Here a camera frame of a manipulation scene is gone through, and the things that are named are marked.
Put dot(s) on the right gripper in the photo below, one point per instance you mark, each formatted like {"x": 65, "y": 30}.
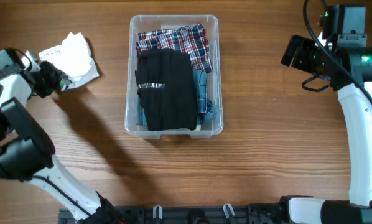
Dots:
{"x": 305, "y": 45}

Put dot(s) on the clear plastic storage bin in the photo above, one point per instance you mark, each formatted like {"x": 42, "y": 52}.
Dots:
{"x": 145, "y": 23}

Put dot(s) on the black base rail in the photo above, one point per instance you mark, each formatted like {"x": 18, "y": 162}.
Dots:
{"x": 248, "y": 214}

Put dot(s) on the red navy plaid shirt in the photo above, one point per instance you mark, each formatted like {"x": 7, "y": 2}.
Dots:
{"x": 191, "y": 39}

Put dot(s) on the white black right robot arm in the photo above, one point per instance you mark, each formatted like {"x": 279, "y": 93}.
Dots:
{"x": 349, "y": 73}

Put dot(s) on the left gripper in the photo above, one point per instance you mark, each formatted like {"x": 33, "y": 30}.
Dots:
{"x": 60, "y": 78}

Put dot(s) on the white printed shirt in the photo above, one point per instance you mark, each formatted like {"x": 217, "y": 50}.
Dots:
{"x": 73, "y": 57}

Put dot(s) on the blue denim jeans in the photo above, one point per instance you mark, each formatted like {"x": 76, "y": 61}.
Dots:
{"x": 204, "y": 99}

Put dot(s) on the black garment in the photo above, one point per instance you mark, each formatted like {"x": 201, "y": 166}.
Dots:
{"x": 168, "y": 59}

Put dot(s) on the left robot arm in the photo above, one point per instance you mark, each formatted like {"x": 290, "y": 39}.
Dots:
{"x": 27, "y": 154}

